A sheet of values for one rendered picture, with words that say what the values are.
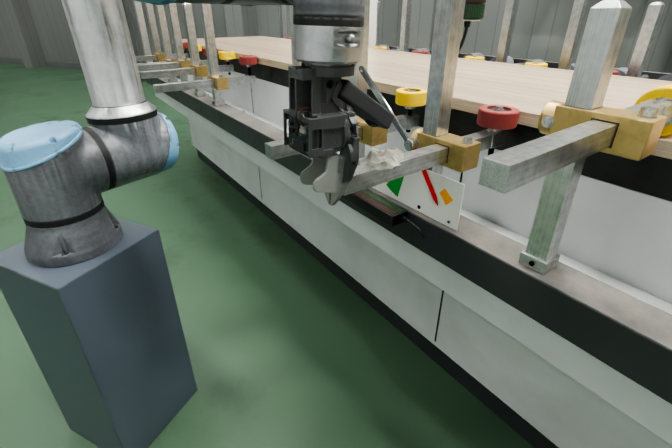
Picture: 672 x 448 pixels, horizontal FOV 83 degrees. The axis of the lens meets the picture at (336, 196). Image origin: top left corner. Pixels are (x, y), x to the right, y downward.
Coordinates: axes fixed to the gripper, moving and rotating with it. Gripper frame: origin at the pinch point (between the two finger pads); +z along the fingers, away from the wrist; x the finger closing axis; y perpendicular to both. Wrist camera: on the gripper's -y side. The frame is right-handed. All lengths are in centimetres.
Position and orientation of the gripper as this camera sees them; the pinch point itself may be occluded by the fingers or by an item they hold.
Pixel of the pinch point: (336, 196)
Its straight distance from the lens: 59.9
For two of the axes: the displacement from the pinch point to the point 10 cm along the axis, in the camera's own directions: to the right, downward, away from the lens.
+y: -8.1, 2.2, -5.4
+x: 5.8, 3.6, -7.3
